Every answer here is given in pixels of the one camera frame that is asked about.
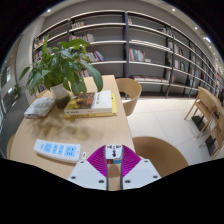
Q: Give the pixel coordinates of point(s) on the white power strip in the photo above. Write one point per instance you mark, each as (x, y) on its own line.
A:
(56, 150)

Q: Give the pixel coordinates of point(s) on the green potted plant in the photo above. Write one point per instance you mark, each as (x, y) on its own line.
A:
(63, 66)

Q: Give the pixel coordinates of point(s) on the small background potted plant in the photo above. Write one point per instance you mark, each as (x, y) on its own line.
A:
(16, 91)

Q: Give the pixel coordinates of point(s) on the yellow book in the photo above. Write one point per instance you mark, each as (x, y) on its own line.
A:
(114, 108)

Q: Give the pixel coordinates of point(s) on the grey shelf unit with books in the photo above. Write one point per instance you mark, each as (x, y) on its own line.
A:
(110, 33)

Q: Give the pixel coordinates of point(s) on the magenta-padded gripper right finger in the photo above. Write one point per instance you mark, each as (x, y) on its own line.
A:
(141, 173)

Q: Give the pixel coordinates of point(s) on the grey-white magazine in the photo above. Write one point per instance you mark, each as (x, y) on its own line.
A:
(40, 106)

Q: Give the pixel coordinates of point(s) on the round-backed wooden chair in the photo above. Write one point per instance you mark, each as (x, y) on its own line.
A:
(160, 153)
(130, 90)

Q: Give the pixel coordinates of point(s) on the small white charger block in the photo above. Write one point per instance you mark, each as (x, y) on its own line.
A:
(114, 151)

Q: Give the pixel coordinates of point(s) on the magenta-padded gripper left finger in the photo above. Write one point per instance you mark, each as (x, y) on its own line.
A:
(86, 173)

